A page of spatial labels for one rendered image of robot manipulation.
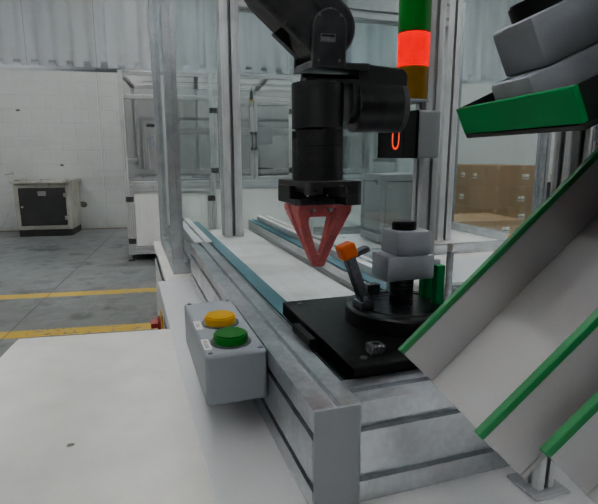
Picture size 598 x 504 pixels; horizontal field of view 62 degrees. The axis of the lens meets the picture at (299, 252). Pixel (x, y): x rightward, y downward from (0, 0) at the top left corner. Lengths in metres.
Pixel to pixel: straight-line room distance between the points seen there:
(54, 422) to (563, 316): 0.56
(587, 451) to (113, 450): 0.46
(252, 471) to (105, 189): 8.30
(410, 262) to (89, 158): 8.29
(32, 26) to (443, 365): 8.91
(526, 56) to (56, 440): 0.59
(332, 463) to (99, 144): 8.40
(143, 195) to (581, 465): 5.69
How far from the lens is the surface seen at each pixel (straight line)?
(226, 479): 0.55
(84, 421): 0.69
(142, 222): 5.92
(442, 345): 0.43
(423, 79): 0.84
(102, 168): 8.74
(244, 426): 0.63
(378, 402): 0.47
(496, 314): 0.45
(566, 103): 0.31
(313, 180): 0.54
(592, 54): 0.36
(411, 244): 0.61
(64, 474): 0.60
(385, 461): 0.51
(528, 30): 0.35
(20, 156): 9.02
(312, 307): 0.69
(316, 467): 0.47
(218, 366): 0.57
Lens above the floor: 1.17
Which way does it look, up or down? 11 degrees down
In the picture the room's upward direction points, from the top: straight up
